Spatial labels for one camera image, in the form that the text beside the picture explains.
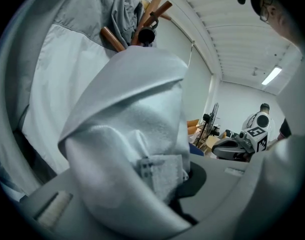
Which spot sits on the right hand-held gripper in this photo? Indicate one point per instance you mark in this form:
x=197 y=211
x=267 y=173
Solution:
x=255 y=139

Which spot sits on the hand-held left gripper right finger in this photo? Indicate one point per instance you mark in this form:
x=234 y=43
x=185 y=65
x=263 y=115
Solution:
x=272 y=184

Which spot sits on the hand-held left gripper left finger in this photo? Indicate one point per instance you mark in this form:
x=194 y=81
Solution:
x=15 y=84

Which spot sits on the wooden coat rack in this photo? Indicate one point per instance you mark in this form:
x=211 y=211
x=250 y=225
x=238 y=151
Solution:
x=160 y=11

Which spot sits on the person's right forearm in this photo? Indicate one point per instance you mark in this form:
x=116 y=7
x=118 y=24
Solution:
x=273 y=144

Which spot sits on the wooden chair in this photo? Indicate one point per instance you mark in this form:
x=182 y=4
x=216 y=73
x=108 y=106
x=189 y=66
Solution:
x=210 y=144

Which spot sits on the black standing fan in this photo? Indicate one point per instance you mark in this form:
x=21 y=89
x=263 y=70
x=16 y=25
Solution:
x=212 y=119

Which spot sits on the orange chair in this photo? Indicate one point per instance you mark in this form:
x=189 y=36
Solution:
x=192 y=126

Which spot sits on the grey and white jacket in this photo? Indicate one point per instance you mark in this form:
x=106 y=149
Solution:
x=67 y=71

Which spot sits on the black shirt sleeve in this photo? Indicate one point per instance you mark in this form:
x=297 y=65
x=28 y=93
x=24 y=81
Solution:
x=284 y=129

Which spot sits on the white roller blind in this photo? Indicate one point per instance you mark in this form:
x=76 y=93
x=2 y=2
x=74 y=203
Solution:
x=195 y=89

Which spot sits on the ceiling tube light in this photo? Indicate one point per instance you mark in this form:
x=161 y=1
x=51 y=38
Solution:
x=271 y=75

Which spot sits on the person's face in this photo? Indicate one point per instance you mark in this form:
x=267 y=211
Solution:
x=280 y=16

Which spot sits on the black glasses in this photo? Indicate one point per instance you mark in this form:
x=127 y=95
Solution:
x=265 y=9

